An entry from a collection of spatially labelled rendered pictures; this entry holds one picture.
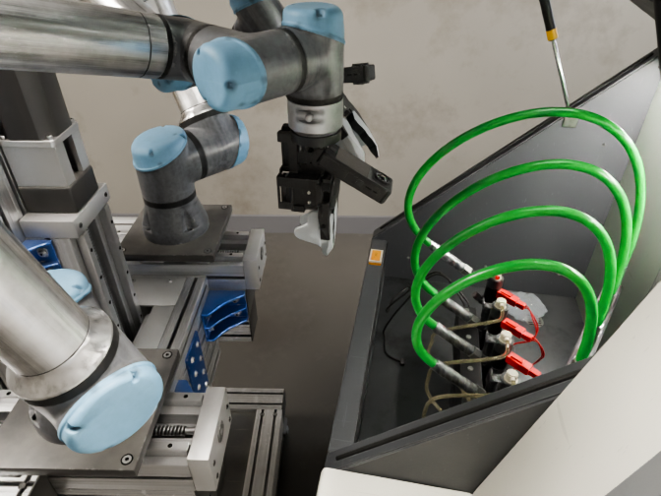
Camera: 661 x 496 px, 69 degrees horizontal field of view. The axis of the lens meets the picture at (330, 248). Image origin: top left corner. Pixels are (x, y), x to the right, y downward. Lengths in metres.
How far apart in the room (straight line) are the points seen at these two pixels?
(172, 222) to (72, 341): 0.61
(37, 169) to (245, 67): 0.44
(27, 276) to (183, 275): 0.72
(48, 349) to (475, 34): 2.40
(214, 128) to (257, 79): 0.59
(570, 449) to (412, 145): 2.33
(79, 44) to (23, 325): 0.29
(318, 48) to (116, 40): 0.22
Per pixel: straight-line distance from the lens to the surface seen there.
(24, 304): 0.52
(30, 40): 0.59
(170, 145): 1.07
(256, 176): 2.87
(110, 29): 0.62
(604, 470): 0.54
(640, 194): 0.90
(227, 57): 0.55
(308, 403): 2.08
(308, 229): 0.74
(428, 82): 2.67
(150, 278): 1.22
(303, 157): 0.70
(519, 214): 0.68
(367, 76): 0.83
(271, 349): 2.29
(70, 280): 0.71
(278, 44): 0.59
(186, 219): 1.14
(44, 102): 0.85
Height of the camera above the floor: 1.67
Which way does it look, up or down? 35 degrees down
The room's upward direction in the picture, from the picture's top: straight up
